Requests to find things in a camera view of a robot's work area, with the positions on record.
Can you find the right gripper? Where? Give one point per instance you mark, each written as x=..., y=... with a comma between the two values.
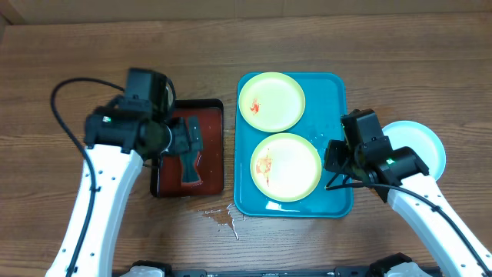
x=336, y=153

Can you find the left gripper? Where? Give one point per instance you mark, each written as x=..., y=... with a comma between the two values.
x=180, y=145

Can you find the dark teal sponge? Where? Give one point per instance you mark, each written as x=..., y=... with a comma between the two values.
x=189, y=168

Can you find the yellow-green plate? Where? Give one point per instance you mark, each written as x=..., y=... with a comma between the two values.
x=285, y=167
x=271, y=102

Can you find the light blue plate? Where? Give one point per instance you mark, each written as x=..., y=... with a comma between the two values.
x=422, y=140

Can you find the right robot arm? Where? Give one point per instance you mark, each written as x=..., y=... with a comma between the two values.
x=402, y=180

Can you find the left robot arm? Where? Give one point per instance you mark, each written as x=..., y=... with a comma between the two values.
x=118, y=142

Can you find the black tray with red water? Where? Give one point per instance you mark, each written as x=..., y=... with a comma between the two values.
x=211, y=154

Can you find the teal plastic serving tray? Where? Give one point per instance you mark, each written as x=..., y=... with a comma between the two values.
x=320, y=123

